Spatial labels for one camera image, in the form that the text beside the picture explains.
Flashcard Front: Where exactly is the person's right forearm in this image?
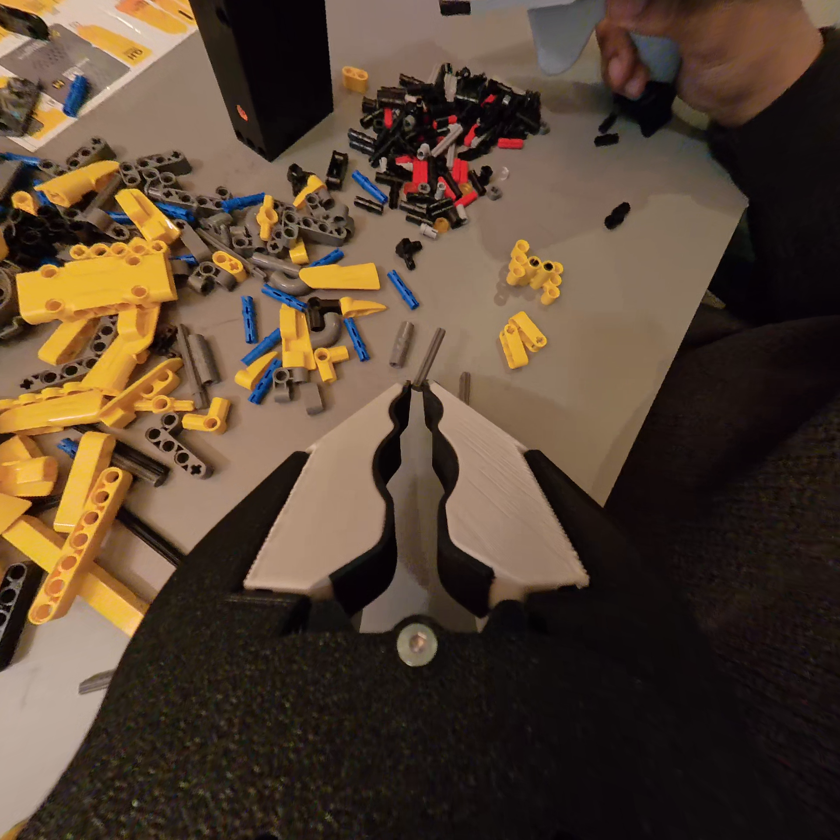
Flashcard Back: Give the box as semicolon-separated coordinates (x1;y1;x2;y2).
705;26;840;322

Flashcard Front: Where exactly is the person's dark knit clothing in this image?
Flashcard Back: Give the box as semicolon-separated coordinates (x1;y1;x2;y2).
604;305;840;840

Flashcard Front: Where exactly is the yellow connector pair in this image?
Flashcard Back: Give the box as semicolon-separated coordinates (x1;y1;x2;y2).
499;311;549;370

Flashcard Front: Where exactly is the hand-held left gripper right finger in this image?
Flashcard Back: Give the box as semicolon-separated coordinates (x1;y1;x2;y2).
422;381;590;619

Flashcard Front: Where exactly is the long yellow holed beam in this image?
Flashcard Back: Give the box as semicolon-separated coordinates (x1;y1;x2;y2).
28;467;134;626

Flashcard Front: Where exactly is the large yellow panel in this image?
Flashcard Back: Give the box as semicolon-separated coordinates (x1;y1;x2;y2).
14;238;179;326

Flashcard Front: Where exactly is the printed instruction sheet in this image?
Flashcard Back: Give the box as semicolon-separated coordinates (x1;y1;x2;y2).
0;0;198;153

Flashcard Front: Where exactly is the dark grey toy assembly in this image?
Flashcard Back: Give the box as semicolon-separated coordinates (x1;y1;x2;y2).
0;77;40;135

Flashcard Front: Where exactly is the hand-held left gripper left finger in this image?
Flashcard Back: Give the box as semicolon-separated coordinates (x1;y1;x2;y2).
244;382;413;616

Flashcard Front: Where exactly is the black curved toy part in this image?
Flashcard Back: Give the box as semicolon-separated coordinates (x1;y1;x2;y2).
0;7;52;40

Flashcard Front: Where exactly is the yellow connector cluster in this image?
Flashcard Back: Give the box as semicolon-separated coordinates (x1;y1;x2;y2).
505;239;565;306

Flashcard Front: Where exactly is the grey holed beam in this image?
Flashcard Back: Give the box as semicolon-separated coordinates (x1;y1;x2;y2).
144;413;215;480

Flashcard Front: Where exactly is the pile of black red pins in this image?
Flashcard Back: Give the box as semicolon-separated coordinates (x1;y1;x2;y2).
346;62;551;238

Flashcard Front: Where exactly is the yellow angle connector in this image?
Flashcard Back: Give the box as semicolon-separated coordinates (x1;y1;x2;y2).
182;397;232;435

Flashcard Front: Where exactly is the yellow wing panel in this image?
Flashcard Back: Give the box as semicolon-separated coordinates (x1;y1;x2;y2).
298;262;382;291

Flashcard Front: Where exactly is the heap of mixed toy parts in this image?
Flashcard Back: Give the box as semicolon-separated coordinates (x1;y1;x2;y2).
0;134;388;670

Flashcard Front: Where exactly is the person's right hand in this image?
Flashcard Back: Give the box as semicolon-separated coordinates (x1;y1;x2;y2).
596;0;824;129

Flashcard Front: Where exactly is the black box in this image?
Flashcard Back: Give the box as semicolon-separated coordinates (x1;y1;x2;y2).
189;0;334;163

